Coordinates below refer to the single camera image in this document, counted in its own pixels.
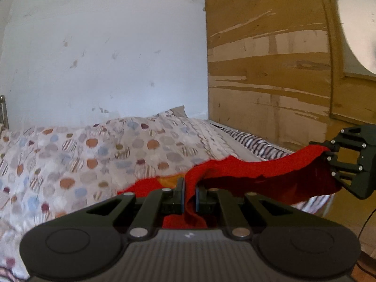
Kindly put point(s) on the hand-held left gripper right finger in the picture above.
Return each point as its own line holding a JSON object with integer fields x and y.
{"x": 197, "y": 198}

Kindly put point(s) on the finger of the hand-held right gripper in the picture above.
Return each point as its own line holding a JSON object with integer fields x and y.
{"x": 343, "y": 166}
{"x": 345, "y": 138}

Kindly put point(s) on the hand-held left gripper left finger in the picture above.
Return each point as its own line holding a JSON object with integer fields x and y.
{"x": 182, "y": 195}

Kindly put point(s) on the red long-sleeved top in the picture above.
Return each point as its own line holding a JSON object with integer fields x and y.
{"x": 235, "y": 169}

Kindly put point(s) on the black and white striped sheet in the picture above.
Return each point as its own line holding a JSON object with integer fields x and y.
{"x": 258, "y": 148}

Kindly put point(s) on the grey pillow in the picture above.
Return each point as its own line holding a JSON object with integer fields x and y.
{"x": 178, "y": 111}

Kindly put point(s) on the wooden wardrobe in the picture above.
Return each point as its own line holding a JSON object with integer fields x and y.
{"x": 264, "y": 64}

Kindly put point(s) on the dotted white duvet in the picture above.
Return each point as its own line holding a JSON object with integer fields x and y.
{"x": 73, "y": 158}

